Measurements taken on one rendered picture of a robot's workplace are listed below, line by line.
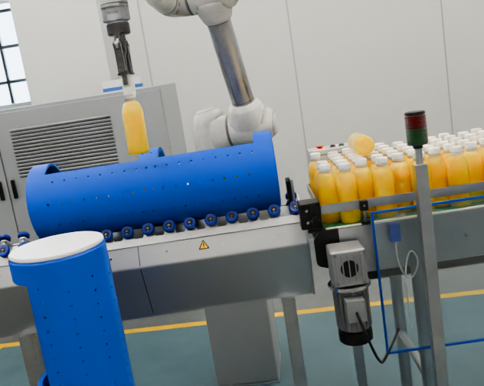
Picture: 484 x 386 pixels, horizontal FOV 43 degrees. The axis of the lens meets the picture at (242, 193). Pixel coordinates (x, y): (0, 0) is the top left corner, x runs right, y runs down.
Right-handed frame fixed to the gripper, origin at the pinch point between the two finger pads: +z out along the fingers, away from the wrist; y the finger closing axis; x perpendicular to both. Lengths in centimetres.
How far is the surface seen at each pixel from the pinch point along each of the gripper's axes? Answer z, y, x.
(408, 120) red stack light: 23, 18, 86
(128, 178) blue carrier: 31.0, -3.3, -6.5
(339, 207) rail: 50, 1, 64
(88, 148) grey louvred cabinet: 28, -170, -72
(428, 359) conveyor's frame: 108, -1, 87
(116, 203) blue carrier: 38.6, -1.9, -11.9
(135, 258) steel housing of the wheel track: 59, -4, -9
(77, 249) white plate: 44, 38, -14
